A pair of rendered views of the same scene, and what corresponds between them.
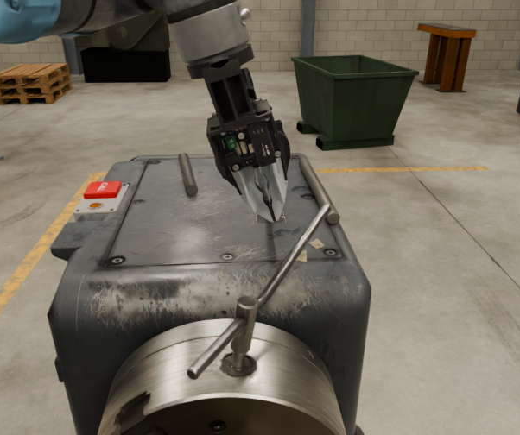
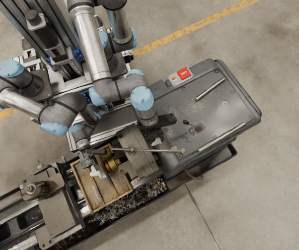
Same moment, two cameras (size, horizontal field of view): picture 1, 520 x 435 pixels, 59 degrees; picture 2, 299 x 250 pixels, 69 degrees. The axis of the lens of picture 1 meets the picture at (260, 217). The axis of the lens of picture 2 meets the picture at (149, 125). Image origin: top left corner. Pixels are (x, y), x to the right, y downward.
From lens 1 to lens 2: 0.89 m
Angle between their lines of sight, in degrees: 60
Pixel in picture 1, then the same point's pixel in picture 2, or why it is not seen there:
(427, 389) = (280, 196)
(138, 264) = not seen: hidden behind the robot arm
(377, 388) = (268, 175)
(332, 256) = (178, 156)
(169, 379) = (125, 139)
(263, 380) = (131, 156)
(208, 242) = not seen: hidden behind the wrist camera
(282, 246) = (177, 141)
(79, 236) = (157, 88)
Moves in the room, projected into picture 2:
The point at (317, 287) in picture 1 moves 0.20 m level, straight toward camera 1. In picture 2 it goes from (165, 156) to (128, 167)
